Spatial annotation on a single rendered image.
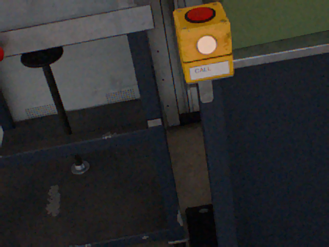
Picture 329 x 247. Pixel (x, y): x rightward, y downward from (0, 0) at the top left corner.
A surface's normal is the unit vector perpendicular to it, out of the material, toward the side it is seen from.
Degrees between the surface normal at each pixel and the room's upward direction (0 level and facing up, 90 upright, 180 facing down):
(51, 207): 0
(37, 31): 90
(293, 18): 90
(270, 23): 90
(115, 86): 90
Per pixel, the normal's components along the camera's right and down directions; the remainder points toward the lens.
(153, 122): 0.11, 0.61
